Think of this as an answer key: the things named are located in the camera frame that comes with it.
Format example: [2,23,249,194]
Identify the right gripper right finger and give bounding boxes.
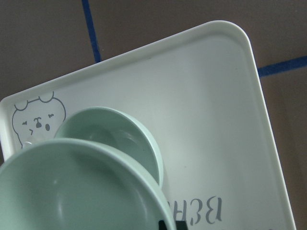
[175,220,188,230]

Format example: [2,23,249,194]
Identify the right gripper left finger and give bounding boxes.
[158,220,168,230]

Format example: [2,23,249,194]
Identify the green bowl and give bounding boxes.
[0,138,176,230]
[55,107,164,186]

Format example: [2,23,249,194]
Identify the green bowl on tray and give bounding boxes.
[55,107,164,186]

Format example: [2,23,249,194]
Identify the white bear tray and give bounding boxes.
[0,21,295,230]

